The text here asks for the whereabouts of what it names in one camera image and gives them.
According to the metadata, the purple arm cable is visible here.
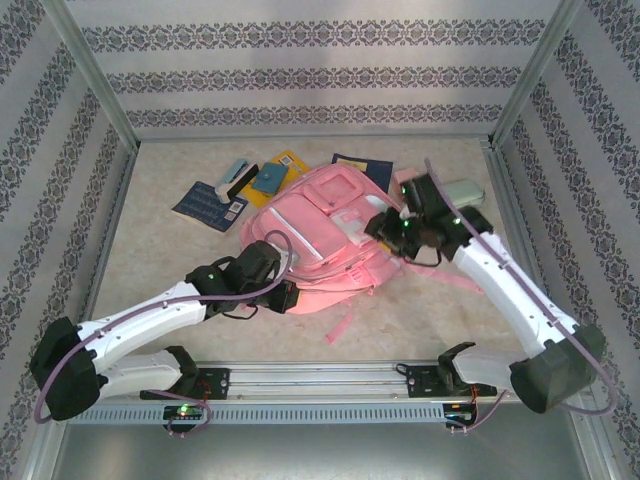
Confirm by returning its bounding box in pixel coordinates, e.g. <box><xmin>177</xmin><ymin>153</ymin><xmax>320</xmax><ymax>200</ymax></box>
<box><xmin>424</xmin><ymin>158</ymin><xmax>621</xmax><ymax>435</ymax></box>
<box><xmin>37</xmin><ymin>230</ymin><xmax>294</xmax><ymax>439</ymax></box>

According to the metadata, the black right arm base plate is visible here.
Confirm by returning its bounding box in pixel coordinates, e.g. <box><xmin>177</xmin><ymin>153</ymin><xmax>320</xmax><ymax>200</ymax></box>
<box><xmin>405</xmin><ymin>364</ymin><xmax>497</xmax><ymax>400</ymax></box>

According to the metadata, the aluminium table back rail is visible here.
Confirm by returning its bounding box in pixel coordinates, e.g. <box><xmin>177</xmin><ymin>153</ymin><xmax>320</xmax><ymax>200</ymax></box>
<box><xmin>134</xmin><ymin>130</ymin><xmax>494</xmax><ymax>145</ymax></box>

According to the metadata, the grey slotted cable duct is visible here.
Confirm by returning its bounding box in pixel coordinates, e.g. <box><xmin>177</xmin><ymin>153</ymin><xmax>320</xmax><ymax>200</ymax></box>
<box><xmin>67</xmin><ymin>403</ymin><xmax>447</xmax><ymax>425</ymax></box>

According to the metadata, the small teal snap wallet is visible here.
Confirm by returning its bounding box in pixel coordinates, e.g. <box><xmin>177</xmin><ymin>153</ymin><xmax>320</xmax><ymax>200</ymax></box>
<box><xmin>251</xmin><ymin>163</ymin><xmax>290</xmax><ymax>194</ymax></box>

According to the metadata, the navy book with yellow label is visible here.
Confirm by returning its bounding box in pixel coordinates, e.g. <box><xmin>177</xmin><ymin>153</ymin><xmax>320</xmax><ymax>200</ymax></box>
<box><xmin>331</xmin><ymin>153</ymin><xmax>394</xmax><ymax>194</ymax></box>

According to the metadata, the aluminium frame post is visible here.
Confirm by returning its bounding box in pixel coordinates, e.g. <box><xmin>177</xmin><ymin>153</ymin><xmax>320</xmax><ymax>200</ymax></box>
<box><xmin>487</xmin><ymin>0</ymin><xmax>585</xmax><ymax>150</ymax></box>
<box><xmin>39</xmin><ymin>0</ymin><xmax>142</xmax><ymax>151</ymax></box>

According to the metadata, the aluminium table side rail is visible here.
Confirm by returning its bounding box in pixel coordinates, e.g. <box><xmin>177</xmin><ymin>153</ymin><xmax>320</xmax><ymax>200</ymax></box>
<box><xmin>69</xmin><ymin>144</ymin><xmax>140</xmax><ymax>366</ymax></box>
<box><xmin>480</xmin><ymin>138</ymin><xmax>571</xmax><ymax>362</ymax></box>

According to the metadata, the mint green pencil case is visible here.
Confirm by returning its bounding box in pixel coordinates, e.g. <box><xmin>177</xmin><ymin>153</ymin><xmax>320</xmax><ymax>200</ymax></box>
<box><xmin>439</xmin><ymin>179</ymin><xmax>486</xmax><ymax>209</ymax></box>

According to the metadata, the light blue stapler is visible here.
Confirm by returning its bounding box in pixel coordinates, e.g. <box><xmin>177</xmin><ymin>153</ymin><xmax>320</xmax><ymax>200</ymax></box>
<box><xmin>214</xmin><ymin>158</ymin><xmax>259</xmax><ymax>204</ymax></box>

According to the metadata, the navy book with white lines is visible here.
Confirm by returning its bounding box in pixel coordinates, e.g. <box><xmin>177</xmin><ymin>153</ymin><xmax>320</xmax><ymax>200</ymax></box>
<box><xmin>171</xmin><ymin>180</ymin><xmax>249</xmax><ymax>232</ymax></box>

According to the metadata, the grey metal shelf panel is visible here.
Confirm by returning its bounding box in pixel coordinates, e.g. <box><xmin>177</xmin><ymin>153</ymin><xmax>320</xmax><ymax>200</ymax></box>
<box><xmin>49</xmin><ymin>423</ymin><xmax>596</xmax><ymax>480</ymax></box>

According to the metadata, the aluminium mounting rail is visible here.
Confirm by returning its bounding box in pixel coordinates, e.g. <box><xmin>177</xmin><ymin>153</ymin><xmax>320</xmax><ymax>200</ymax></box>
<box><xmin>48</xmin><ymin>360</ymin><xmax>585</xmax><ymax>402</ymax></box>

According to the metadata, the controller board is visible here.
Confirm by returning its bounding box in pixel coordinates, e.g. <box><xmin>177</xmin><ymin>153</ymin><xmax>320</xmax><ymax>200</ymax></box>
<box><xmin>444</xmin><ymin>402</ymin><xmax>479</xmax><ymax>427</ymax></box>
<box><xmin>163</xmin><ymin>404</ymin><xmax>206</xmax><ymax>422</ymax></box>

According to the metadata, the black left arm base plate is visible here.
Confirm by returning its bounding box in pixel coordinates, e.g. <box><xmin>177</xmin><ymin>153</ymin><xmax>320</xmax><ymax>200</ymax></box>
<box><xmin>140</xmin><ymin>367</ymin><xmax>231</xmax><ymax>401</ymax></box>

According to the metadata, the left controller board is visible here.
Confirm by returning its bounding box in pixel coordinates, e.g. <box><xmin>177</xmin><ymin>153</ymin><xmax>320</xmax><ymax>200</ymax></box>
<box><xmin>163</xmin><ymin>404</ymin><xmax>206</xmax><ymax>422</ymax></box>

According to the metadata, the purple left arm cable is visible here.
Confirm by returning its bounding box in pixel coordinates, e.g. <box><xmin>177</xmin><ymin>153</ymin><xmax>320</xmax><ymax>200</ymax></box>
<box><xmin>37</xmin><ymin>230</ymin><xmax>294</xmax><ymax>439</ymax></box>

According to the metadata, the right controller board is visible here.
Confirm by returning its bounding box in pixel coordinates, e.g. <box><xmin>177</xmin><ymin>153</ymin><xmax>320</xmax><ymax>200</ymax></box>
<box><xmin>444</xmin><ymin>402</ymin><xmax>479</xmax><ymax>427</ymax></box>

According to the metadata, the pink backpack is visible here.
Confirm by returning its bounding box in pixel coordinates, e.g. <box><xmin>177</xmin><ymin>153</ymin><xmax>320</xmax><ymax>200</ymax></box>
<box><xmin>238</xmin><ymin>164</ymin><xmax>484</xmax><ymax>346</ymax></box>

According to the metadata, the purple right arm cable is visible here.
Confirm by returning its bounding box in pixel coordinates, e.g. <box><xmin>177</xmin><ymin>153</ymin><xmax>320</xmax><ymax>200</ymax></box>
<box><xmin>424</xmin><ymin>158</ymin><xmax>621</xmax><ymax>435</ymax></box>

